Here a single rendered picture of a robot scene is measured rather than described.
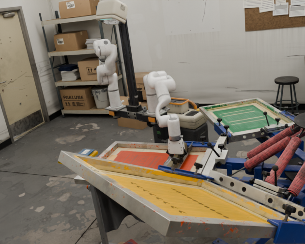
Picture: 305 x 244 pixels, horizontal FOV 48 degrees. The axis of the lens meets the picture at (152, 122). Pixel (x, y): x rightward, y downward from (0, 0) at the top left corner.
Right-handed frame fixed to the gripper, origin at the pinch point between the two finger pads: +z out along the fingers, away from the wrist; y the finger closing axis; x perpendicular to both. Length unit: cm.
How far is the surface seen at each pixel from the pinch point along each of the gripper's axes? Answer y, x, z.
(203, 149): -10.7, -25.4, 3.9
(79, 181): 57, 29, 4
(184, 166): -3.2, -3.4, 6.0
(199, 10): 75, -380, -68
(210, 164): -23.3, 7.8, -2.6
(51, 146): 284, -203, 101
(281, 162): -63, 24, -16
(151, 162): 21.1, -4.7, 6.0
